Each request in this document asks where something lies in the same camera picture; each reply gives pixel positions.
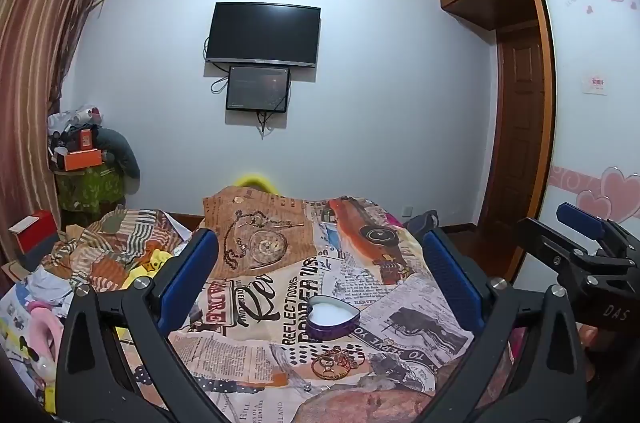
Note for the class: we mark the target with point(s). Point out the white wall socket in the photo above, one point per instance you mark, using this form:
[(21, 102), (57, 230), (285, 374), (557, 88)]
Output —
[(408, 209)]

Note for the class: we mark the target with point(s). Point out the purple heart-shaped tin box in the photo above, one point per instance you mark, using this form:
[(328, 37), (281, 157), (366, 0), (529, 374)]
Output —
[(331, 315)]

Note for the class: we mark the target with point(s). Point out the red box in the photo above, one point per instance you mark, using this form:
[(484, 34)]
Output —
[(35, 233)]

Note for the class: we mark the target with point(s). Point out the brown striped curtain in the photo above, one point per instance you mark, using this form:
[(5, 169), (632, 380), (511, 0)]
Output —
[(35, 53)]

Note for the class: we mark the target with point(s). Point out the pile of bags and boxes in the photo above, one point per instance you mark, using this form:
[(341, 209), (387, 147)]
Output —
[(75, 128)]

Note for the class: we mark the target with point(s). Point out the newspaper print blanket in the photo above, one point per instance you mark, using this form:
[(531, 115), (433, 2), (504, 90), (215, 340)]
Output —
[(280, 263)]

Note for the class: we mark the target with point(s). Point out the pink plush toy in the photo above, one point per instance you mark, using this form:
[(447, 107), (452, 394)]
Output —
[(47, 333)]

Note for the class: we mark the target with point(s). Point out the yellow round object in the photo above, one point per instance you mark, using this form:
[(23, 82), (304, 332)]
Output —
[(255, 180)]

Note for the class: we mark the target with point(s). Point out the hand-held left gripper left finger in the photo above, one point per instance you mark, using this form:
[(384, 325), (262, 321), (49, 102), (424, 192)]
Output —
[(192, 273)]

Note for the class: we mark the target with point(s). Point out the black wall television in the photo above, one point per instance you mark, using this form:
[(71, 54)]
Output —
[(262, 33)]

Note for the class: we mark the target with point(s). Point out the yellow plush toy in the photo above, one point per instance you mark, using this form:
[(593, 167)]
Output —
[(150, 265)]

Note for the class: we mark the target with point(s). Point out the small black wall monitor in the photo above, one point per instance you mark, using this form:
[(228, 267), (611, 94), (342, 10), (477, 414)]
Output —
[(257, 87)]

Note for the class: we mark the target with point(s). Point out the green patterned cloth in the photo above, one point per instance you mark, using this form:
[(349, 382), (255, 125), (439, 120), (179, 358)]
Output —
[(90, 188)]

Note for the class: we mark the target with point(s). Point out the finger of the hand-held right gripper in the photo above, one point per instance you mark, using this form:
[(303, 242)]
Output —
[(555, 248), (580, 217)]

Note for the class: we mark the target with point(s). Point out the striped patchwork blanket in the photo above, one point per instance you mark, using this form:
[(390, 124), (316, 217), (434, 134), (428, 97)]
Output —
[(100, 243)]

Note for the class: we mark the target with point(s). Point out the orange box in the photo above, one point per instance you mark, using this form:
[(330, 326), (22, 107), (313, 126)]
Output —
[(82, 160)]

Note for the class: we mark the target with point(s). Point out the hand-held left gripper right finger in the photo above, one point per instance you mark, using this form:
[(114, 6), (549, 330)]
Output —
[(452, 275)]

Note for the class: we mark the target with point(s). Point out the dark blue bag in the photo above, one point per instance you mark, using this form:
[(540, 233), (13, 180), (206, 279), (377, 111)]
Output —
[(422, 222)]

